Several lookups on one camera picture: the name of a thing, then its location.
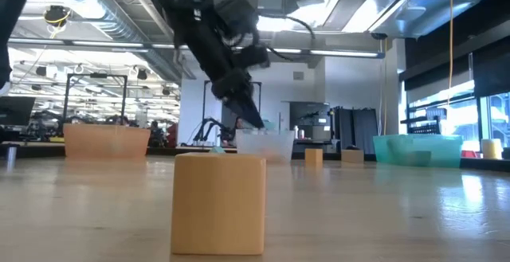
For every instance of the black background robot arm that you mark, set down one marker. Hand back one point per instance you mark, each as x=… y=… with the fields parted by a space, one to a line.
x=211 y=126

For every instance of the clear plastic bin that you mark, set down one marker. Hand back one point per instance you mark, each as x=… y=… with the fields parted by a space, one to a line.
x=255 y=144

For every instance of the dark shelf unit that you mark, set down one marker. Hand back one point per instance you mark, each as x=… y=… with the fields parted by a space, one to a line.
x=315 y=114

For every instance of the orange translucent plastic bin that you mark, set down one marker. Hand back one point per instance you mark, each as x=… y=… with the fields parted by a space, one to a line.
x=105 y=140

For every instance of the yellow cylinder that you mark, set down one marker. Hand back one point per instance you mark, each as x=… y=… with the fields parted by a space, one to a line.
x=492 y=149

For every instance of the small orange cube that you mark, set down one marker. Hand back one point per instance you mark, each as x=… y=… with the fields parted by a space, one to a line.
x=314 y=156

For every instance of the dark grey partition panel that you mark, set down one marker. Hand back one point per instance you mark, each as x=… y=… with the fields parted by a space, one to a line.
x=360 y=128

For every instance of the tan wooden block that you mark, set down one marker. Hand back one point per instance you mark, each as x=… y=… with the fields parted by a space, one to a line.
x=352 y=156

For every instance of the metal cylinder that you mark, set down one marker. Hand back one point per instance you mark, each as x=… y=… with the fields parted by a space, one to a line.
x=11 y=155

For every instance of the long ceiling light strip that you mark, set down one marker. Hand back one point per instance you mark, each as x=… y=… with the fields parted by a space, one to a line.
x=342 y=53

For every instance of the small teal triangular block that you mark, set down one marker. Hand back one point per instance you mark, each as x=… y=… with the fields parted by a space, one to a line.
x=217 y=151

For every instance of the black window rack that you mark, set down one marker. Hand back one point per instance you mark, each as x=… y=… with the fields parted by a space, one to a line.
x=424 y=128

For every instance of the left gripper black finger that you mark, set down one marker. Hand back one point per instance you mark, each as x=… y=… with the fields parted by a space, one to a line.
x=243 y=110
x=251 y=106

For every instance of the teal translucent plastic bin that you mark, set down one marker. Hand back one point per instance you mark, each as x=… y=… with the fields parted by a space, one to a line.
x=446 y=150

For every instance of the large orange wooden cube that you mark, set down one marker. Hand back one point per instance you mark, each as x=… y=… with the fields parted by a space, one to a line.
x=218 y=204

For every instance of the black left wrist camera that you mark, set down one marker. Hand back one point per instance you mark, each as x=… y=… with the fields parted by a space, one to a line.
x=255 y=57

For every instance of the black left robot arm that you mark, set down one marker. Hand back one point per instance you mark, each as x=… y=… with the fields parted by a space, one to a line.
x=191 y=27

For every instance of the black monitor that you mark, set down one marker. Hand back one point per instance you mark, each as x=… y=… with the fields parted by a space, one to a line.
x=16 y=110

